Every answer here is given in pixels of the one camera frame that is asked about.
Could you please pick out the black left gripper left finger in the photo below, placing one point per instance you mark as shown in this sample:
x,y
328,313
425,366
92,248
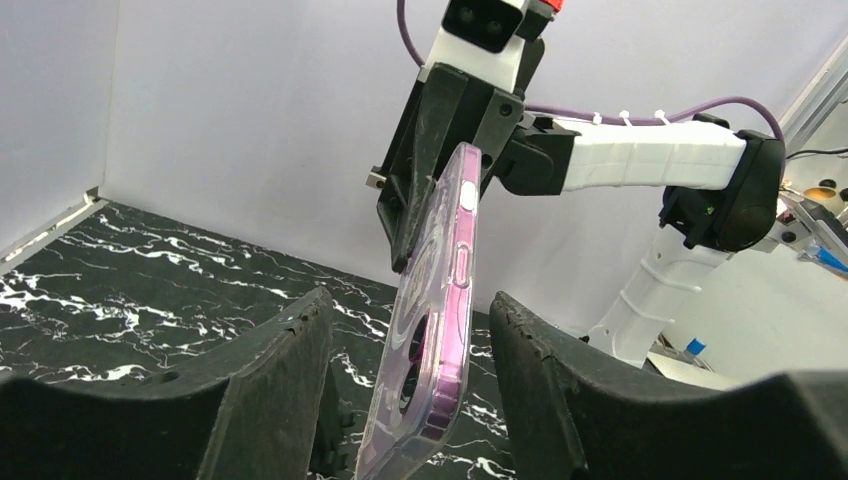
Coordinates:
x,y
247,409

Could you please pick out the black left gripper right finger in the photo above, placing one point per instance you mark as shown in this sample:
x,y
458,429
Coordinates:
x,y
574,412

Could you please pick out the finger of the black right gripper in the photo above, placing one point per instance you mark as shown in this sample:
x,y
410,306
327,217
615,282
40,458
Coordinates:
x,y
431,125

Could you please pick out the phone with purple clear case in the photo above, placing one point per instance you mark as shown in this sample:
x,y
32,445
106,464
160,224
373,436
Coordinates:
x,y
423,371

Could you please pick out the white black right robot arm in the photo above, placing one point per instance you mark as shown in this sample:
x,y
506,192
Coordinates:
x,y
720,186

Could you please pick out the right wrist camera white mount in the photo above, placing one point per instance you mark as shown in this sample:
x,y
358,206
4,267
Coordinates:
x,y
498,42

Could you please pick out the aluminium frame rail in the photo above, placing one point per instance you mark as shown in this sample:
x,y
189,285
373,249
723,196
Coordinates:
x,y
815,102

